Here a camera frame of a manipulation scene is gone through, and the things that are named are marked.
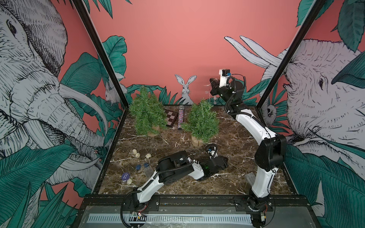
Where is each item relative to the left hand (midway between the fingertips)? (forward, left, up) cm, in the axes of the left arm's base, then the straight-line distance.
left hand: (231, 158), depth 87 cm
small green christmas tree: (+9, +19, +24) cm, 32 cm away
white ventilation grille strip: (-29, +38, -4) cm, 48 cm away
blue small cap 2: (-1, +53, -2) cm, 53 cm away
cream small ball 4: (-10, +62, -2) cm, 63 cm away
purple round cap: (-7, +65, -4) cm, 66 cm away
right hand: (+33, +14, +37) cm, 52 cm away
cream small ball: (+8, +62, -1) cm, 62 cm away
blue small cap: (-2, +58, -3) cm, 58 cm away
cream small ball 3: (+5, +53, -3) cm, 54 cm away
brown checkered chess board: (+37, +39, -2) cm, 54 cm away
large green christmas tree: (+22, +51, +20) cm, 59 cm away
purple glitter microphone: (+36, +31, -2) cm, 48 cm away
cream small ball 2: (+5, +60, -2) cm, 60 cm away
